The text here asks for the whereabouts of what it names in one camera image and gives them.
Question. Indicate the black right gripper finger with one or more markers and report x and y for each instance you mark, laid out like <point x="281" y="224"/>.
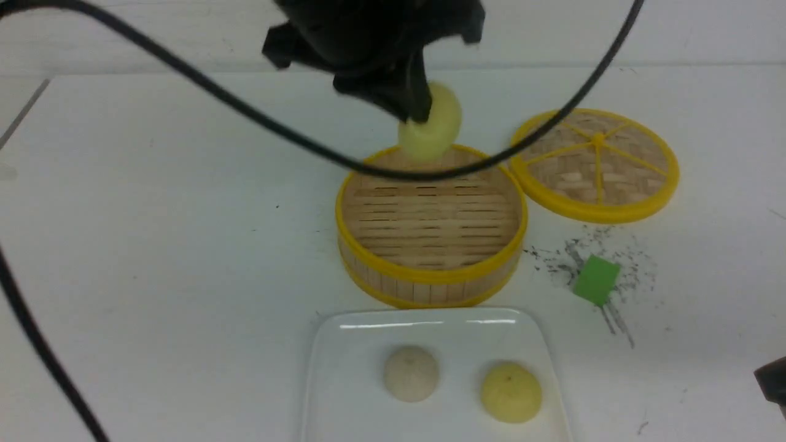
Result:
<point x="400" y="89"/>

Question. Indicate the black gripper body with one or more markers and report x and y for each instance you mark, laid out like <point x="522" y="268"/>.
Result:
<point x="351" y="38"/>

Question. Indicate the yellow steamed bun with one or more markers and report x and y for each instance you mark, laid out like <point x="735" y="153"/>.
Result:
<point x="511" y="394"/>
<point x="430" y="140"/>

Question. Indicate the white steamed bun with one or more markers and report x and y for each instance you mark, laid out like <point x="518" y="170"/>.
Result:
<point x="411" y="374"/>

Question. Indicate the white square plate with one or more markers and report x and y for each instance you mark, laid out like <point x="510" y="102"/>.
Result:
<point x="345" y="398"/>

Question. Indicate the yellow bamboo steamer basket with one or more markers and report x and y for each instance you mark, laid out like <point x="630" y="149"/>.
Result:
<point x="445" y="244"/>

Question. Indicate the yellow bamboo steamer lid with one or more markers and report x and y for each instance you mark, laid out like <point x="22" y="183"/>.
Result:
<point x="599" y="167"/>

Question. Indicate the green square sticker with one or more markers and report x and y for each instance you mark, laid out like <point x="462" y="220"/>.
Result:
<point x="596" y="280"/>

